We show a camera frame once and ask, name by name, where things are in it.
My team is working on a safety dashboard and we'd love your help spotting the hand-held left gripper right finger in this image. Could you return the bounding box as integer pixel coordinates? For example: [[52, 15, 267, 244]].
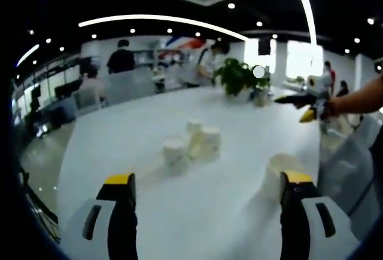
[[279, 170, 360, 260]]

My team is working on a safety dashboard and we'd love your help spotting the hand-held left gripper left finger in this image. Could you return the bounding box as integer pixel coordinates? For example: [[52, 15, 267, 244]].
[[59, 172, 139, 260]]

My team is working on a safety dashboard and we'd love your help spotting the stack of paper cups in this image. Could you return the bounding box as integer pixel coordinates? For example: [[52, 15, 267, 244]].
[[260, 153, 309, 204]]

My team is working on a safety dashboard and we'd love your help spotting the printed white paper cup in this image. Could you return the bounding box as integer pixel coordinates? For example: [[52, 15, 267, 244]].
[[163, 137, 186, 168], [187, 118, 204, 137], [202, 127, 221, 161], [187, 134, 206, 158]]

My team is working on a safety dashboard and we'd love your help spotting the small cream container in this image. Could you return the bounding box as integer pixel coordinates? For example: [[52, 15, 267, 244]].
[[254, 92, 267, 108]]

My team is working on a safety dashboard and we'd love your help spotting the white plant pot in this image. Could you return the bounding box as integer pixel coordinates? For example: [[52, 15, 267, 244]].
[[236, 88, 255, 103]]

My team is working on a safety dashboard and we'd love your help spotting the grey mesh chair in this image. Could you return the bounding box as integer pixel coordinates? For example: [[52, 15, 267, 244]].
[[318, 136, 375, 240]]

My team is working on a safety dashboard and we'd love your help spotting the green potted plant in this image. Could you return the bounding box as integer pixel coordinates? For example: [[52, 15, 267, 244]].
[[212, 58, 270, 96]]

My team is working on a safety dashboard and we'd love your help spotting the long ceiling light strip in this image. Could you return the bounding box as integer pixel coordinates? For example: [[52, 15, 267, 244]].
[[288, 0, 318, 45]]

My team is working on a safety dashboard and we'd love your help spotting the black tripod stand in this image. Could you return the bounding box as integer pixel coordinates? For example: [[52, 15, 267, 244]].
[[17, 167, 62, 243]]

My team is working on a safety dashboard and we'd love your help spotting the white table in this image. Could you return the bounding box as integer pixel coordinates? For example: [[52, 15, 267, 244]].
[[56, 85, 323, 260]]

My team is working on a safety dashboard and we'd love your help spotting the small grey chair back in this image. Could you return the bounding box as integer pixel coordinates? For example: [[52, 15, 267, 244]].
[[72, 88, 102, 116]]

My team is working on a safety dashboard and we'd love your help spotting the wide grey chair back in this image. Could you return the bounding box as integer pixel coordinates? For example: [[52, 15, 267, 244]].
[[104, 70, 156, 105]]

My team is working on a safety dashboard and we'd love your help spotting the curved ceiling light strip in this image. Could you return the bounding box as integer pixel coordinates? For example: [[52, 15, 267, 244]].
[[78, 14, 251, 41]]

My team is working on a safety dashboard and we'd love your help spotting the black cable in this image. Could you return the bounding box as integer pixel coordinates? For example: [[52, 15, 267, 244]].
[[348, 179, 375, 216]]

